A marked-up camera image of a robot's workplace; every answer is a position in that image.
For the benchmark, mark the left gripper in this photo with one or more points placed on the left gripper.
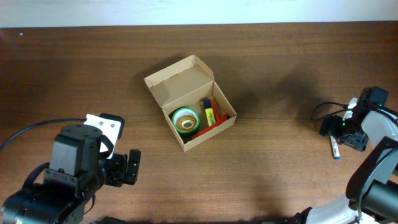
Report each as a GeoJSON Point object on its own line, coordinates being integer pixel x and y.
{"type": "Point", "coordinates": [119, 175]}

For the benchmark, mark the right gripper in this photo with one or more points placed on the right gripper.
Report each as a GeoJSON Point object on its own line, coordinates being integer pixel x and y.
{"type": "Point", "coordinates": [330, 126]}

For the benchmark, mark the blue whiteboard marker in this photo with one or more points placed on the blue whiteboard marker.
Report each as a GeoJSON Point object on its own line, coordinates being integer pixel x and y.
{"type": "Point", "coordinates": [334, 148]}

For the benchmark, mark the yellow clear tape roll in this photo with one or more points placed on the yellow clear tape roll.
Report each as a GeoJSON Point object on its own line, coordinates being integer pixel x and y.
{"type": "Point", "coordinates": [186, 123]}

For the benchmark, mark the green tape roll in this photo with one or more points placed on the green tape roll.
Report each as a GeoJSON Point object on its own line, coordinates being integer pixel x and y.
{"type": "Point", "coordinates": [185, 111]}

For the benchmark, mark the brown cardboard box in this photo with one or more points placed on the brown cardboard box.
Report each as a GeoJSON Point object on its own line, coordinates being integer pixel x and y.
{"type": "Point", "coordinates": [187, 83]}

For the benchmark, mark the yellow highlighter with dark cap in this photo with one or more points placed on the yellow highlighter with dark cap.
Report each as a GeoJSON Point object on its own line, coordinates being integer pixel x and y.
{"type": "Point", "coordinates": [209, 112]}

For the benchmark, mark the orange utility knife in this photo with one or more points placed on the orange utility knife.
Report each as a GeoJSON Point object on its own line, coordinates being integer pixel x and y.
{"type": "Point", "coordinates": [219, 122]}

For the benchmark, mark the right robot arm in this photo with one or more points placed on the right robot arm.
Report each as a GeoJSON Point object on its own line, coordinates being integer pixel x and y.
{"type": "Point", "coordinates": [370, 197]}

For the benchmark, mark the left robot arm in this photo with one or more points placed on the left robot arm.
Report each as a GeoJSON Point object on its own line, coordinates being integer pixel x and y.
{"type": "Point", "coordinates": [82, 161]}

